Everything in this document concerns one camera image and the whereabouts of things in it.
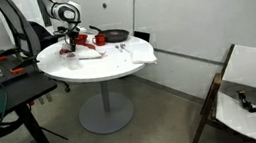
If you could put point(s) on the black desk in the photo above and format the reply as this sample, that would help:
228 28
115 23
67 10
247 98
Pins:
19 90

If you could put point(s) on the black office chair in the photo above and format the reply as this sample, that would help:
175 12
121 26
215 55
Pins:
43 33

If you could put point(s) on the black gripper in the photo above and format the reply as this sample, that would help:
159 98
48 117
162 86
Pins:
72 32

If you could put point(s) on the metal spoon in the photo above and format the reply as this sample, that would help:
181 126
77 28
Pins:
125 48

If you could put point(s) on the folded white towel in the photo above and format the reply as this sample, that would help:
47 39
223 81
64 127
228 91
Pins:
142 54

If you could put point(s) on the mesh back office chair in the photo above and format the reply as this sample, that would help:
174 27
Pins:
15 23

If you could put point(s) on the narrow door window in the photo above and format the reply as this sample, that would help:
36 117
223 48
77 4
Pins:
41 16

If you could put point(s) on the black box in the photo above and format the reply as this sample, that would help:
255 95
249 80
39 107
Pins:
142 35

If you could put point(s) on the metal fork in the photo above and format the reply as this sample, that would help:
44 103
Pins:
118 48

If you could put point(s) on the red bowl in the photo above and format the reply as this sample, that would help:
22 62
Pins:
82 38

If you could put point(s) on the red cloth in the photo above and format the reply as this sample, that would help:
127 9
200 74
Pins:
64 51

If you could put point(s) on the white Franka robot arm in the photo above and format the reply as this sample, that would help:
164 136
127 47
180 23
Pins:
65 11

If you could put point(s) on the dark frying pan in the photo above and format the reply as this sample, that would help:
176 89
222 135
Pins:
116 35

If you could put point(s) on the round white pedestal table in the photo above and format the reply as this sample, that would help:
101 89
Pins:
101 72

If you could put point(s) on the clear plastic measuring cup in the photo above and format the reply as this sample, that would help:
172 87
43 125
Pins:
72 61

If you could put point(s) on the orange clamp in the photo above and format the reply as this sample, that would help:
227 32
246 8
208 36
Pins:
0 58
17 70

